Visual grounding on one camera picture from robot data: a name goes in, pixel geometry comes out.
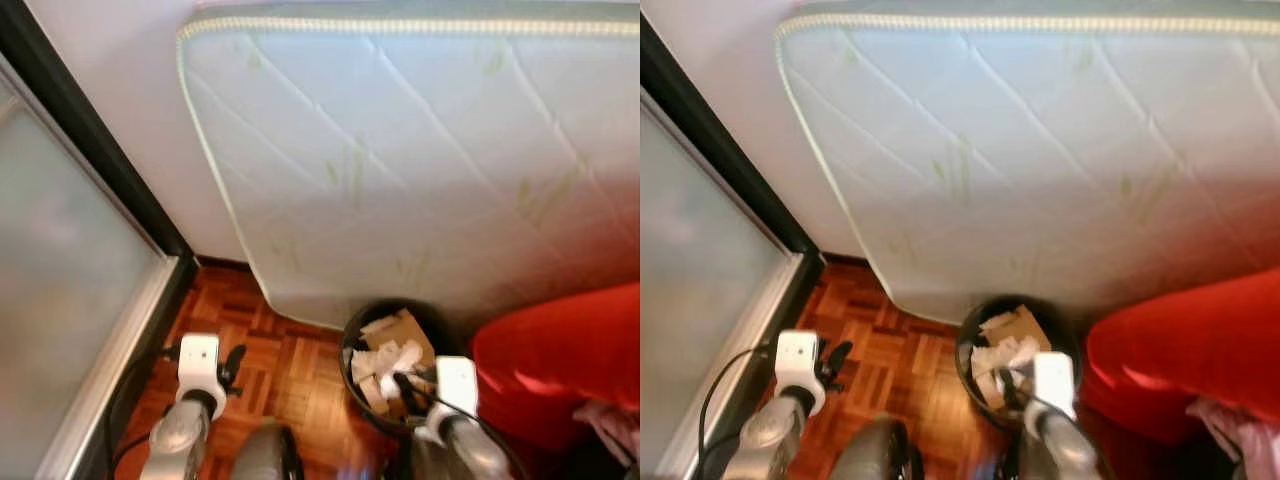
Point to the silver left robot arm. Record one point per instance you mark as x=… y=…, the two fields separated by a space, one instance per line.
x=765 y=440
x=178 y=440

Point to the frosted glass sliding door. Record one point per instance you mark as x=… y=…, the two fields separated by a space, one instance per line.
x=70 y=280
x=700 y=280

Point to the red folded cushion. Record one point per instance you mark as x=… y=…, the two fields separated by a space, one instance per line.
x=560 y=350
x=1180 y=340

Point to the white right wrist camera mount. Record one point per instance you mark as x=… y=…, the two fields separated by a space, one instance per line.
x=1053 y=380
x=458 y=385

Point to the black trash bin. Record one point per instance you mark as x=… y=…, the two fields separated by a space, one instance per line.
x=445 y=335
x=1065 y=335

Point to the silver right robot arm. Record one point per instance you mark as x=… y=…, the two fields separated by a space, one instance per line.
x=1060 y=450
x=470 y=450

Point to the white crumpled paper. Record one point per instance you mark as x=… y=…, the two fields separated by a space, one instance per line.
x=1000 y=360
x=385 y=365

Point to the brown cardboard piece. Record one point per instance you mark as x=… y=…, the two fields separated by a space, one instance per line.
x=1020 y=325
x=400 y=328

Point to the silver left robot leg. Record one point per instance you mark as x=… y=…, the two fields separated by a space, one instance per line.
x=265 y=455
x=875 y=450

